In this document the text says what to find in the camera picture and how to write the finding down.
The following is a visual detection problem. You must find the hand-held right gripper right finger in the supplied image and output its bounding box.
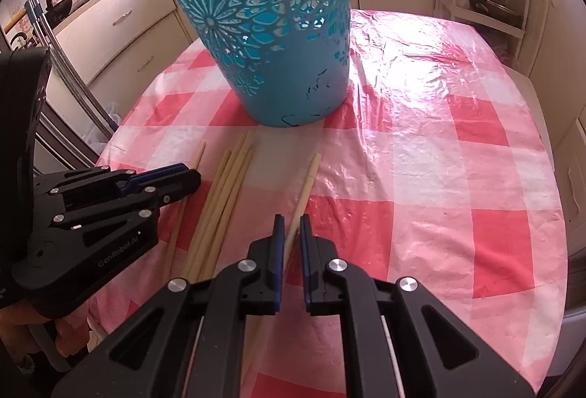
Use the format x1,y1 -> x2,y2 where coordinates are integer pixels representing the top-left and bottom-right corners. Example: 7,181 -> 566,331
300,214 -> 535,398

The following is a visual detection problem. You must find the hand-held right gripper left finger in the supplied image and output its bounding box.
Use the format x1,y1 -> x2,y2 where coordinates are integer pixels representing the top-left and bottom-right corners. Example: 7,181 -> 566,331
50,214 -> 286,398

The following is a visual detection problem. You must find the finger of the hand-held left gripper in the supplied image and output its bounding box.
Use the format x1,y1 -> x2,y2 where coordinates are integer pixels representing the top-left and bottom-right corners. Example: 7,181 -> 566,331
52,182 -> 203,246
34,165 -> 203,212

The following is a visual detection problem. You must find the wooden chopstick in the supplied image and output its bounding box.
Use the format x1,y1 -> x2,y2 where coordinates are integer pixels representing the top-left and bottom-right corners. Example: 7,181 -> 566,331
190,137 -> 244,280
183,148 -> 232,280
165,141 -> 208,284
197,131 -> 255,282
204,149 -> 258,282
242,153 -> 322,380

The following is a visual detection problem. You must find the blue cut-out plastic basket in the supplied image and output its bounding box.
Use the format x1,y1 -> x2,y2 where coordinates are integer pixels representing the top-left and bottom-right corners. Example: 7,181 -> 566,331
150,0 -> 353,130

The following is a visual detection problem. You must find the person's left hand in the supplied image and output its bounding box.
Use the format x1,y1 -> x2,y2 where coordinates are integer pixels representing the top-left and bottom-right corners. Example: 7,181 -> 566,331
0,302 -> 90,358

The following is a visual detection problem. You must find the white plastic bag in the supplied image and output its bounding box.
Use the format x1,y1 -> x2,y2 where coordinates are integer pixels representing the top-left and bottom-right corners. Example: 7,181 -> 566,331
87,103 -> 122,152

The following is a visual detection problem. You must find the pink checkered tablecloth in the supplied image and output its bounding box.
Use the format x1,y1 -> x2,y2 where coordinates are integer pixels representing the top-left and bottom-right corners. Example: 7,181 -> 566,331
89,7 -> 568,398

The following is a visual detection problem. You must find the black wok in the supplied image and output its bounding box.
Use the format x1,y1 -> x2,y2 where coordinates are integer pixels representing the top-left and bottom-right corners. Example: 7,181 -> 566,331
43,0 -> 74,29

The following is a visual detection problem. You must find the dark pot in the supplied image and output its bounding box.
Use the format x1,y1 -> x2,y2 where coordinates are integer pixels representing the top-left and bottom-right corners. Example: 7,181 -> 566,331
455,0 -> 523,29

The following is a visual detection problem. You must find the cream kitchen drawer cabinet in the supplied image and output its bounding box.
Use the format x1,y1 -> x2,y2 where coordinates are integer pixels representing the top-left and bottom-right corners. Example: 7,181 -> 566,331
526,0 -> 586,243

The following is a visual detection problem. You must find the metal tube frame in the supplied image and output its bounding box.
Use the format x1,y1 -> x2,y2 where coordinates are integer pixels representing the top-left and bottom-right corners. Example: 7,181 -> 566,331
25,0 -> 116,152

